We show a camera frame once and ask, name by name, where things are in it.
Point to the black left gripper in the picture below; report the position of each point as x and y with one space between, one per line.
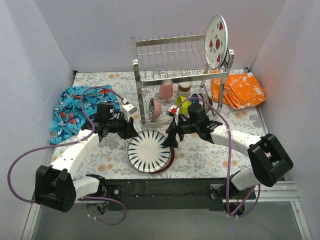
125 127

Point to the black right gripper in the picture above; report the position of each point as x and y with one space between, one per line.
178 129

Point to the white plate blue rays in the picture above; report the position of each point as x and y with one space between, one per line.
146 152

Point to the lime green bowl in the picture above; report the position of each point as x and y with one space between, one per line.
183 105

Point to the pink patterned bowl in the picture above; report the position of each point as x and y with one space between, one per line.
155 109

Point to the white blue patterned bowl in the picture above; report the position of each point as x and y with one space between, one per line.
194 99

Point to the beige bowl with patterned outside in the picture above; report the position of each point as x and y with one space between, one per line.
206 101

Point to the pink plastic cup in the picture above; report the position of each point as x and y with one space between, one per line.
166 91

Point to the white brown steel cup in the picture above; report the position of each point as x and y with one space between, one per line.
184 89

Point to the black glossy plate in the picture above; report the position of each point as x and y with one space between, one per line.
227 59

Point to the white plate with strawberry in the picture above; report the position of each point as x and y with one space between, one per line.
216 42

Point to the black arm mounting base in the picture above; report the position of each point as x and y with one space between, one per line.
169 194

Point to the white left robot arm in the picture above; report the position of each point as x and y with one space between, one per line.
55 185

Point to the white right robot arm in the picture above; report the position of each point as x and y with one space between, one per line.
268 159

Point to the steel two-tier dish rack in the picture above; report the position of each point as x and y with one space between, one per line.
173 60

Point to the floral table mat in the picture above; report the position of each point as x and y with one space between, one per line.
194 158

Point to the blue shark print cloth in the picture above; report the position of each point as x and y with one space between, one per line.
68 116

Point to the orange white folded cloth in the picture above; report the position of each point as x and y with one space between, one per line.
242 91

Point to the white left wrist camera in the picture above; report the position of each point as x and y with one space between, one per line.
127 109

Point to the aluminium frame rail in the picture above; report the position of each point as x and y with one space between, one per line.
277 215

